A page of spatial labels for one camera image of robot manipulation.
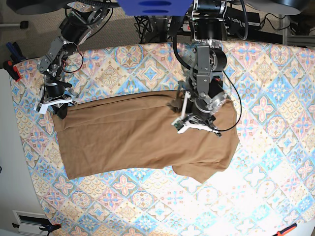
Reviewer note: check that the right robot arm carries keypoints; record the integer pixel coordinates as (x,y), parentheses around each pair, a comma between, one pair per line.
(76,28)

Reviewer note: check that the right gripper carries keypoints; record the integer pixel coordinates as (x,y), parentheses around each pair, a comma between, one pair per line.
(58,96)

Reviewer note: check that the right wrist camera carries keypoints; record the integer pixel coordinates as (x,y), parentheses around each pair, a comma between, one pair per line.
(38,108)

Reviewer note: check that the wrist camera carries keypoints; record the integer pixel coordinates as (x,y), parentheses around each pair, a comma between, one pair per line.
(38,108)
(178,124)

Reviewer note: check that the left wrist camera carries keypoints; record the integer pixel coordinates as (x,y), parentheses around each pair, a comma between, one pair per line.
(178,124)

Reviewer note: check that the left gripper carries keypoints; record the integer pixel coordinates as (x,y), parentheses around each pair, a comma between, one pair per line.
(192,117)

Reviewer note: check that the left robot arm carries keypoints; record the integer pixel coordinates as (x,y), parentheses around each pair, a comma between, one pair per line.
(203,90)

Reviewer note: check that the patterned tablecloth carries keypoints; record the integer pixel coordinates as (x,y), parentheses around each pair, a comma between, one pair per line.
(269,185)

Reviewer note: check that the white vent panel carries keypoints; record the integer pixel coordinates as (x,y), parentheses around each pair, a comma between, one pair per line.
(29,223)

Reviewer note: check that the black orange clamp bottom left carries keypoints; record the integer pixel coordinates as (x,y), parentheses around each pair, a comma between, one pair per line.
(49,227)

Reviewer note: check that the orange black clamp bottom right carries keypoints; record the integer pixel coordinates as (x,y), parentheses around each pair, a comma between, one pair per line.
(286,230)

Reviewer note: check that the brown t-shirt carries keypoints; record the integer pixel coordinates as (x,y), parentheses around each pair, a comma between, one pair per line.
(136,131)

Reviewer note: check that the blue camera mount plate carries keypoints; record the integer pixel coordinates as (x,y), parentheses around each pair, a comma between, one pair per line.
(155,7)

